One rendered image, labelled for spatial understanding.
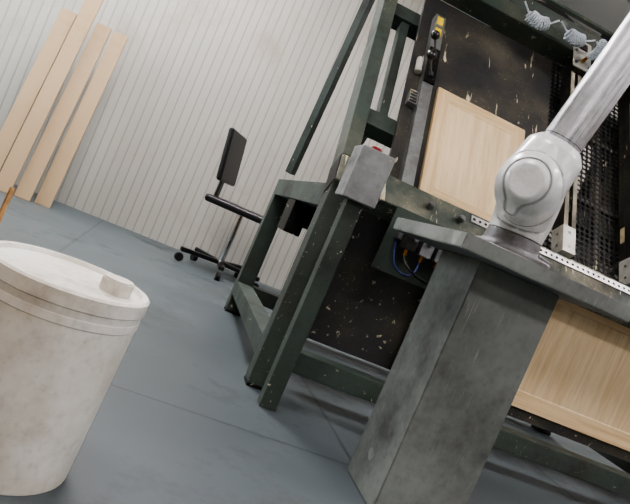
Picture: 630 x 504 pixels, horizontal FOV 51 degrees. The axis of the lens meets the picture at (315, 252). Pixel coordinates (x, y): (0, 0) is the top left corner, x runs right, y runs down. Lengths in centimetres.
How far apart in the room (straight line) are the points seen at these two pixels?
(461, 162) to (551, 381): 105
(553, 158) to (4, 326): 121
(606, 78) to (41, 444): 143
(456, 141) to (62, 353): 196
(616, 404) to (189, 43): 407
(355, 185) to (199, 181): 348
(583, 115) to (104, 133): 437
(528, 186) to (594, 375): 171
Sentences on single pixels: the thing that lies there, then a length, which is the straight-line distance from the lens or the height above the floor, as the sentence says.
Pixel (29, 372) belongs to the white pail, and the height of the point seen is 22.
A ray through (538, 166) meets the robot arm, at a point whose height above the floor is 95.
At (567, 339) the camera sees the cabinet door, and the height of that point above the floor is 61.
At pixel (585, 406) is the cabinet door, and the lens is 320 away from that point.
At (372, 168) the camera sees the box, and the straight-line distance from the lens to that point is 214.
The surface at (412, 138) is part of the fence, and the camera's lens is 260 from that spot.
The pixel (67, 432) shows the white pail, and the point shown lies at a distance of 126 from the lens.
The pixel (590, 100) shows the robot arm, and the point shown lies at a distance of 172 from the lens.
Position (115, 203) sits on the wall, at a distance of 554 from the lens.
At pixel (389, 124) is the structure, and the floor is 112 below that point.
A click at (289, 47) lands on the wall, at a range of 568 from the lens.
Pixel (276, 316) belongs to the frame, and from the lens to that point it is 236.
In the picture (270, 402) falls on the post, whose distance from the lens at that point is 224.
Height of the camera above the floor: 62
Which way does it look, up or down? 2 degrees down
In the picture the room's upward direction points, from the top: 23 degrees clockwise
